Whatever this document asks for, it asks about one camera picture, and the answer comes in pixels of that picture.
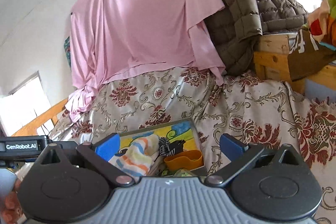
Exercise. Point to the wooden bed rail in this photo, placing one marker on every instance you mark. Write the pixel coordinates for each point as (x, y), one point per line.
(39, 121)

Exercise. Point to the olive quilted jacket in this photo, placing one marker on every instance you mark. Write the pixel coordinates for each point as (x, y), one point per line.
(241, 11)

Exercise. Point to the floral satin blanket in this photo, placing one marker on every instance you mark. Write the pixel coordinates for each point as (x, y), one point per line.
(162, 92)

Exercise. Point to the window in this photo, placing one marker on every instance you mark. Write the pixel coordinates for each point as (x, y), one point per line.
(23, 106)

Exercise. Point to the teal wall poster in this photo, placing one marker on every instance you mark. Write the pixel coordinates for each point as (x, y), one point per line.
(67, 52)

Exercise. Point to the cartoon print tray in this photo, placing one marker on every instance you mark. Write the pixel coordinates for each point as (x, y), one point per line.
(183, 132)

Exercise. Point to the wooden shelf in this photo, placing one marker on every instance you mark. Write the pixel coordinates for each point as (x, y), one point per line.
(270, 56)

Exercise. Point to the pink bed sheet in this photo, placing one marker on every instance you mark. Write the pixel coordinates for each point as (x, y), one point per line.
(136, 24)

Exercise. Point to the orange container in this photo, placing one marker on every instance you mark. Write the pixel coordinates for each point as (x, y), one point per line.
(183, 159)

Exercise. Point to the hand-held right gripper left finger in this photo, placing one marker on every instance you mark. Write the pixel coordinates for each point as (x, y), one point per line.
(107, 148)

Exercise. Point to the person's left hand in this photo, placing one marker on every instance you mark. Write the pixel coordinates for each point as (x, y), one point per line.
(10, 203)

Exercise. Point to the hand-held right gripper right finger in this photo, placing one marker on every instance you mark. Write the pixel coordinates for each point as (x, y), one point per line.
(232, 146)

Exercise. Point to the multicolour soft toy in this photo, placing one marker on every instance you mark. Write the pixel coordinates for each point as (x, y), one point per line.
(323, 19)

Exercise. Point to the brown cardboard box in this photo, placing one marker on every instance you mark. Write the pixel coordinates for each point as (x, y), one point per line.
(307, 56)

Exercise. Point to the black striped sock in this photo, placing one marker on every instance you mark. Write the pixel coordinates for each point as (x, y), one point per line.
(168, 148)

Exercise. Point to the striped towel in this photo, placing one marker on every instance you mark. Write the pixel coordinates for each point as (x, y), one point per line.
(136, 155)

